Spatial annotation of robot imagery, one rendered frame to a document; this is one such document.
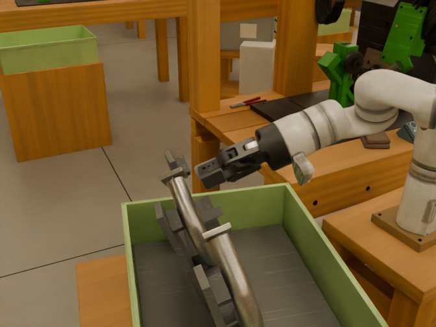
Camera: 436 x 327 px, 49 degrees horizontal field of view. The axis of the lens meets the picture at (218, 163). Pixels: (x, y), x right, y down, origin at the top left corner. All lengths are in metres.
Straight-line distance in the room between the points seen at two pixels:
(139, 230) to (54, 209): 1.81
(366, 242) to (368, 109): 0.51
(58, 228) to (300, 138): 2.18
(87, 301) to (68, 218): 1.73
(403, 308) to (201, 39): 1.07
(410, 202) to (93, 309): 0.77
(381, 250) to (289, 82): 0.96
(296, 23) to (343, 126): 1.18
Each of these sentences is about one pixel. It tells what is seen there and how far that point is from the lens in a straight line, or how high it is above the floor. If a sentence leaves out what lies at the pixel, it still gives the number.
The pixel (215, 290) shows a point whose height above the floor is 1.14.
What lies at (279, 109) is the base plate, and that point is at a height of 0.90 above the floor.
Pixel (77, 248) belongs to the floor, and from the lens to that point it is 2.63.
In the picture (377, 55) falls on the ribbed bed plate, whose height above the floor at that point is 1.08.
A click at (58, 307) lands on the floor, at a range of 2.33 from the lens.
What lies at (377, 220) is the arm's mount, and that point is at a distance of 1.30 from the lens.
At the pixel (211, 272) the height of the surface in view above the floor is 1.01.
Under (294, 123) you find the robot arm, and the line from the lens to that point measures 0.77.
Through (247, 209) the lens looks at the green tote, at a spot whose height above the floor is 0.90.
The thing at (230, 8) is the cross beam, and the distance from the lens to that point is 1.86.
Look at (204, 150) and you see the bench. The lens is 1.88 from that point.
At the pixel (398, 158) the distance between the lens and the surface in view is 1.59.
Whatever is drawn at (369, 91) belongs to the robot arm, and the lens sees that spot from 0.78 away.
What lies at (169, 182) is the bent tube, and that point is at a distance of 0.79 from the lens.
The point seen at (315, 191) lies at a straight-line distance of 1.41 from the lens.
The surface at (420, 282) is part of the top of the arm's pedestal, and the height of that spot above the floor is 0.85.
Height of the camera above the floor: 1.58
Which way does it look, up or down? 29 degrees down
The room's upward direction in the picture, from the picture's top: straight up
